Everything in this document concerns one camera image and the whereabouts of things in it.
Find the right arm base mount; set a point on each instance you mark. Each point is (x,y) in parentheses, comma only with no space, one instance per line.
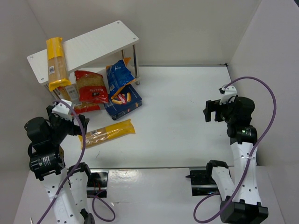
(201,184)

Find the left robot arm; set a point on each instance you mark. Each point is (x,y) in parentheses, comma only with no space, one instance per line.
(66,187)

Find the white shelf with metal legs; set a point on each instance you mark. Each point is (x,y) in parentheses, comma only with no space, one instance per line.
(85,49)

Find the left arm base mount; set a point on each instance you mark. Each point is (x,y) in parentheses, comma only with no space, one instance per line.
(97,183)

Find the yellow spaghetti pack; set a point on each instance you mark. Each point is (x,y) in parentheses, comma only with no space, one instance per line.
(107,133)
(58,75)

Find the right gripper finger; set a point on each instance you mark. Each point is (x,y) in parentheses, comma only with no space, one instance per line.
(212,106)
(208,115)

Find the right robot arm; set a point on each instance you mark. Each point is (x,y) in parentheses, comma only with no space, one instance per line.
(240,199)

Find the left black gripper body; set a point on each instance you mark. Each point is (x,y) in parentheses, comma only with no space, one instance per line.
(78,127)

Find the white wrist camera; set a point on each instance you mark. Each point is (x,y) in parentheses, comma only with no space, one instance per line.
(63,108)
(228,94)

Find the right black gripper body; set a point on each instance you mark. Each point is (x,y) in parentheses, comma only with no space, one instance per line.
(215,111)

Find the blue orange pasta bag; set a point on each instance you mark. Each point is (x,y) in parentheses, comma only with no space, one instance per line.
(119,76)

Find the red macaroni bag upper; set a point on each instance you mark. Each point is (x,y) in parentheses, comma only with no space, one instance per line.
(91,87)

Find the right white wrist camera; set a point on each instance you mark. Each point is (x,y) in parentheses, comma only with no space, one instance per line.
(228,94)

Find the red macaroni bag with label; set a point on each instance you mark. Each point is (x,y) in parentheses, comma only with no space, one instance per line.
(71,93)

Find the blue Barilla rigatoni box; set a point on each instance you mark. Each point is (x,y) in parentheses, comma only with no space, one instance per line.
(125,102)

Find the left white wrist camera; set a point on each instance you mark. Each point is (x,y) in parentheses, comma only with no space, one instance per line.
(63,108)

